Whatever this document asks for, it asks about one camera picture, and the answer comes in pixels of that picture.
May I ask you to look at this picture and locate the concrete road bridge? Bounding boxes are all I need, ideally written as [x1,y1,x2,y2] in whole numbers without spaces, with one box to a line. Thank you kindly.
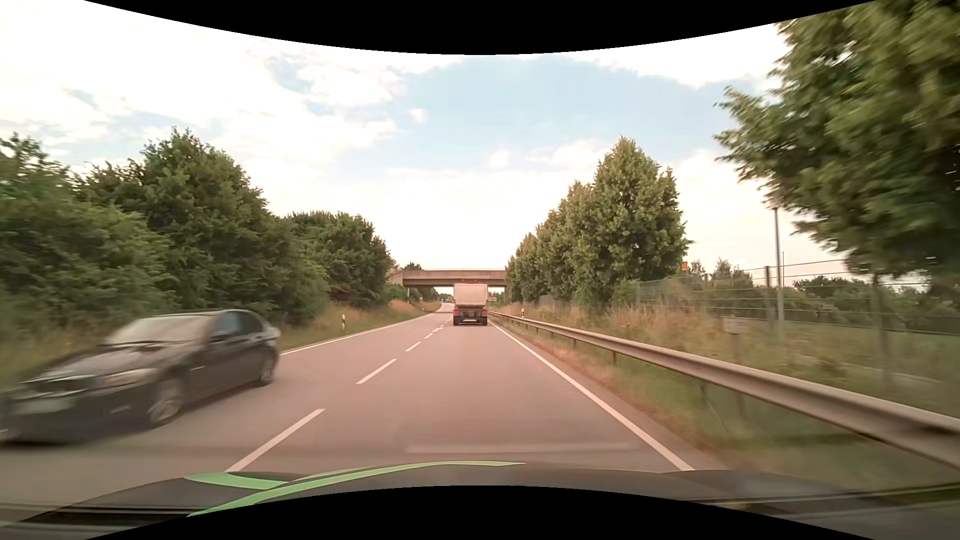
[387,269,509,303]

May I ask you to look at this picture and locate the white lorry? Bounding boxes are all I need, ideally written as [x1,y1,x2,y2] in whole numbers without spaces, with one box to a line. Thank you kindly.
[452,282,489,327]

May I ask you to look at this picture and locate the grey asphalt road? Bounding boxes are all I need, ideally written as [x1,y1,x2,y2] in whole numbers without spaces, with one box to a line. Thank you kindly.
[0,302,727,507]

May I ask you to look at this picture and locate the row of tall trees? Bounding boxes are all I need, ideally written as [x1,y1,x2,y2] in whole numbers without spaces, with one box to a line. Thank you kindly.
[504,136,693,310]

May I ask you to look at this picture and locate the car's own bonnet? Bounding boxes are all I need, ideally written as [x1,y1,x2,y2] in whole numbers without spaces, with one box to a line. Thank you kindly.
[0,460,960,540]

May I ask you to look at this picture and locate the road markings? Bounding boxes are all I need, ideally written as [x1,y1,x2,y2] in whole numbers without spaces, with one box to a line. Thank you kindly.
[225,309,696,474]

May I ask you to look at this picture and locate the row of bushy trees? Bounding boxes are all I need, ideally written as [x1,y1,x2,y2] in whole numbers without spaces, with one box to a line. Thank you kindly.
[0,127,399,331]

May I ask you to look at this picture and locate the grey pole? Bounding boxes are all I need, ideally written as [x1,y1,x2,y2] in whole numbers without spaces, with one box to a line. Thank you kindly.
[772,207,786,335]

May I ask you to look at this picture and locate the dark grey car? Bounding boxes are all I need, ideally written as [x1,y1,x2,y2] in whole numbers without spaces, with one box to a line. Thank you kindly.
[0,308,282,445]

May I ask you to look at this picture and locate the large leafy tree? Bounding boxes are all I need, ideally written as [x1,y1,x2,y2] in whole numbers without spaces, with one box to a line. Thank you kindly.
[714,0,960,391]

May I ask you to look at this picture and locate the grass verge with guard rail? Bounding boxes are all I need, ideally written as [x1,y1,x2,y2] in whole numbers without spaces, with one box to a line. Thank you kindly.
[491,302,960,492]

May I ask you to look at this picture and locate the wire mesh fence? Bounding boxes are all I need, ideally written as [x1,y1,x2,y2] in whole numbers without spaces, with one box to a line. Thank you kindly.
[536,258,960,376]

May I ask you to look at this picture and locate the metal guard rail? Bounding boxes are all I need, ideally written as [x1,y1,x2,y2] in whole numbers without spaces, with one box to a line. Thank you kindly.
[489,310,960,470]

